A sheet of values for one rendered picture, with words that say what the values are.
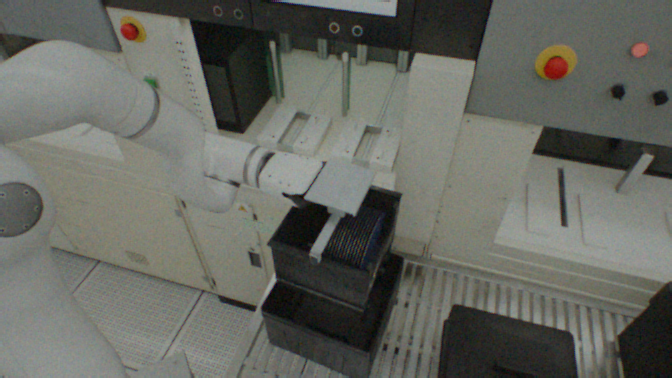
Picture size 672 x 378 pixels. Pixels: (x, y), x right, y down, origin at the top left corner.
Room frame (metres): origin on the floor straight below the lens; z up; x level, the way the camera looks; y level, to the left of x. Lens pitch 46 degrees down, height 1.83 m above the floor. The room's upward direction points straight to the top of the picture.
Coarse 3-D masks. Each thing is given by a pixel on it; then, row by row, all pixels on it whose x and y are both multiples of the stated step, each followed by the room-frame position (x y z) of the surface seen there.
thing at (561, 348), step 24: (456, 312) 0.52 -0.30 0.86; (480, 312) 0.52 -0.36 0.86; (456, 336) 0.46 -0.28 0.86; (480, 336) 0.46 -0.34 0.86; (504, 336) 0.46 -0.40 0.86; (528, 336) 0.46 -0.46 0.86; (552, 336) 0.46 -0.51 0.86; (456, 360) 0.40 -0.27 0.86; (480, 360) 0.40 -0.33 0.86; (504, 360) 0.40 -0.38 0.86; (528, 360) 0.40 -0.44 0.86; (552, 360) 0.41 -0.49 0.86
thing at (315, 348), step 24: (312, 240) 0.74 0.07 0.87; (384, 264) 0.66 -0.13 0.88; (288, 288) 0.61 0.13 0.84; (384, 288) 0.65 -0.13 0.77; (264, 312) 0.49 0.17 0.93; (288, 312) 0.57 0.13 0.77; (312, 312) 0.57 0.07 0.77; (336, 312) 0.57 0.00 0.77; (384, 312) 0.48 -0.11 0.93; (288, 336) 0.46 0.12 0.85; (312, 336) 0.44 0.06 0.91; (336, 336) 0.50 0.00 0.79; (360, 336) 0.50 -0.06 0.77; (312, 360) 0.44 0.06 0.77; (336, 360) 0.42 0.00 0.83; (360, 360) 0.39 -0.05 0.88
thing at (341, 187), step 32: (320, 192) 0.54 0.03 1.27; (352, 192) 0.54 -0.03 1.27; (384, 192) 0.64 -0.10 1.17; (288, 224) 0.57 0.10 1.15; (320, 224) 0.68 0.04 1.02; (384, 224) 0.62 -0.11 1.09; (288, 256) 0.49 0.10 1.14; (320, 256) 0.46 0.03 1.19; (384, 256) 0.60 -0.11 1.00; (320, 288) 0.47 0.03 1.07; (352, 288) 0.44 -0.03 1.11
